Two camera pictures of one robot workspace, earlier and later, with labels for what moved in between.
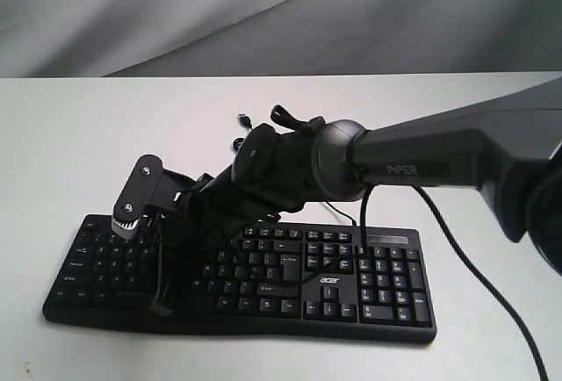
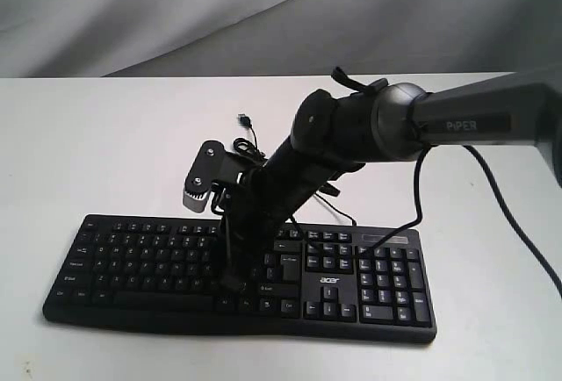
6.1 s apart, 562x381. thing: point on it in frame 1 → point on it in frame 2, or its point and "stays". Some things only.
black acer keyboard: x=273 y=280 stays
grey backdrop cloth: x=112 y=18 stays
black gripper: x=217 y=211 → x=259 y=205
